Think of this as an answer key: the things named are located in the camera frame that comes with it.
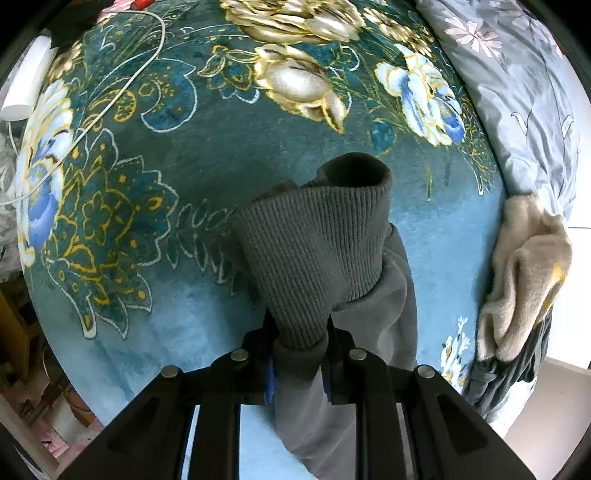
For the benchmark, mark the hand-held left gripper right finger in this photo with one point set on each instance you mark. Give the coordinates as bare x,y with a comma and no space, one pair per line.
328,369

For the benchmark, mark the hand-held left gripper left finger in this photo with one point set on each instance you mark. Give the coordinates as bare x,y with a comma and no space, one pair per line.
269,369

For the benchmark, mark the grey ribbed-cuff sweatshirt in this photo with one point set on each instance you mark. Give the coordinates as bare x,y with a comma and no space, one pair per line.
323,258

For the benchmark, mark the dark grey garment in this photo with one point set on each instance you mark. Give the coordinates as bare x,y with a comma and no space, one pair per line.
508,369

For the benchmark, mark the beige fleece garment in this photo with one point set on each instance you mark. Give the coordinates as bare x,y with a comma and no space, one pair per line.
521,277

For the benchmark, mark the teal floral blanket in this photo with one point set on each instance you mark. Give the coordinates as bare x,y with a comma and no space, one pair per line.
194,138

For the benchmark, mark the grey floral quilt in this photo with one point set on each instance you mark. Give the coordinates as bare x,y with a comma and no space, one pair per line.
517,83

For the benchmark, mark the white cylindrical object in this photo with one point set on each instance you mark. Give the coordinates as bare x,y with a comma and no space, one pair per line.
28,81

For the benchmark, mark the red and pink cloth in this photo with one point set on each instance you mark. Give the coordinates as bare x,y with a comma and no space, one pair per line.
127,6

